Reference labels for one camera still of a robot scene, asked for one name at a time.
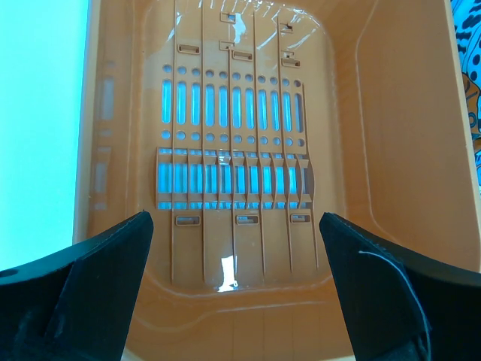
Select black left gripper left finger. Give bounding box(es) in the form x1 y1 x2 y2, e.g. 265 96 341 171
1 211 154 360

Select orange plastic basket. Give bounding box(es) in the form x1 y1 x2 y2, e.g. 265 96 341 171
74 1 480 360

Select blue orange patterned shorts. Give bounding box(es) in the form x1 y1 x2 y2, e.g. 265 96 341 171
451 0 481 184

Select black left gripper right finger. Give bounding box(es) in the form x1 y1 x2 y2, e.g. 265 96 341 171
319 213 480 360

